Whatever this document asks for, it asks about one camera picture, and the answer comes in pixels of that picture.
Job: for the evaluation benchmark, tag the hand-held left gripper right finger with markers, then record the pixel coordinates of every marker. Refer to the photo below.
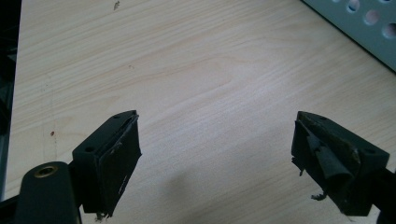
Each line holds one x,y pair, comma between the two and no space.
336,161

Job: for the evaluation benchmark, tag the grey perforated metal panel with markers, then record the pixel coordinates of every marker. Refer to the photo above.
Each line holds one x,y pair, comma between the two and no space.
361,28

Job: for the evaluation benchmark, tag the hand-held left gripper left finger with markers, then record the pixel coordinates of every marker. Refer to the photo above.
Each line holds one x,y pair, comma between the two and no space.
107,161

